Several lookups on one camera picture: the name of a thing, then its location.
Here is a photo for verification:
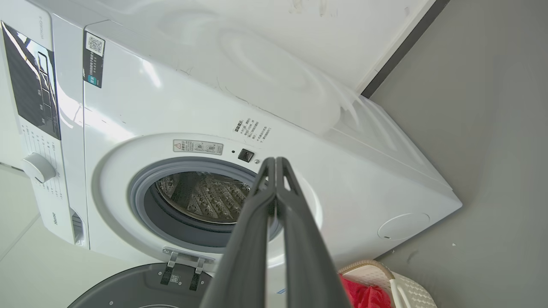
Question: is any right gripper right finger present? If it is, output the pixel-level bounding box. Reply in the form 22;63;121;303
276;157;352;308

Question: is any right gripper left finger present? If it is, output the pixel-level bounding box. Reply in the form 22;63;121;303
199;157;277;308

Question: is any red garment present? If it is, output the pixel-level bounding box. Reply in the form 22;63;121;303
339;275;392;308

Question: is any stainless steel washing machine drum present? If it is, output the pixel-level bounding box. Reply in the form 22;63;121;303
155;171;253;225

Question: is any cream perforated laundry basket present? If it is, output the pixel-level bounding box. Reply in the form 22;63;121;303
337;260;437;308

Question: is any washing machine door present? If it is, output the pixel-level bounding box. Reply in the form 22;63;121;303
66;262;214;308

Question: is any black washer display panel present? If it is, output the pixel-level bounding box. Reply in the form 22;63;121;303
1;21;61;141

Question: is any silver metal door hinge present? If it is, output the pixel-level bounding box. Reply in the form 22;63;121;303
161;247;214;291

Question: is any grey rubber door gasket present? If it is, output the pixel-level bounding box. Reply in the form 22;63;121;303
129;157;283;249

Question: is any white front-load washing machine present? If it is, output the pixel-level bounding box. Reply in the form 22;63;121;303
0;0;463;300

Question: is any round white filter cover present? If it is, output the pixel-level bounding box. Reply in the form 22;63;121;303
378;213;430;241

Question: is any grey warning sticker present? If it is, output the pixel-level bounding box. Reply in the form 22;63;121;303
173;139;224;155

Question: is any small printed text sticker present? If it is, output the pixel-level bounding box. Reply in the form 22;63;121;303
233;120;272;144

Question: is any white detergent drawer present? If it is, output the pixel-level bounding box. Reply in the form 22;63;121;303
41;188;89;249

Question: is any white round control knob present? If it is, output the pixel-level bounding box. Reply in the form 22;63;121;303
22;153;57;184

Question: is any white and black baseboard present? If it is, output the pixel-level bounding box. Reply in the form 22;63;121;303
355;0;451;99

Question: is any black QR code sticker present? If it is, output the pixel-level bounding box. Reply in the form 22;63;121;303
83;31;106;89

